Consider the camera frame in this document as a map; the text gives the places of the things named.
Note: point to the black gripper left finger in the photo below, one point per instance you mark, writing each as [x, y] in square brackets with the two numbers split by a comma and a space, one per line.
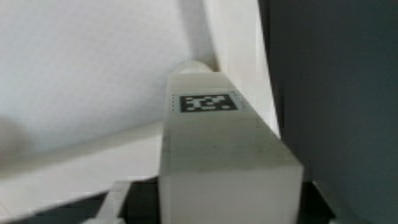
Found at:
[129, 206]

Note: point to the white desk leg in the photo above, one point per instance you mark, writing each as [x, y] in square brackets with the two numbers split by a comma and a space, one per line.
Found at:
[229, 176]

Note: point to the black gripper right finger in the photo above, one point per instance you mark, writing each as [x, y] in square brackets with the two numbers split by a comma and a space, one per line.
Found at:
[320, 205]

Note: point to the white desk top tray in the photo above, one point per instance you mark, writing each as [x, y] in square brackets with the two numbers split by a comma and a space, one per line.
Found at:
[89, 51]

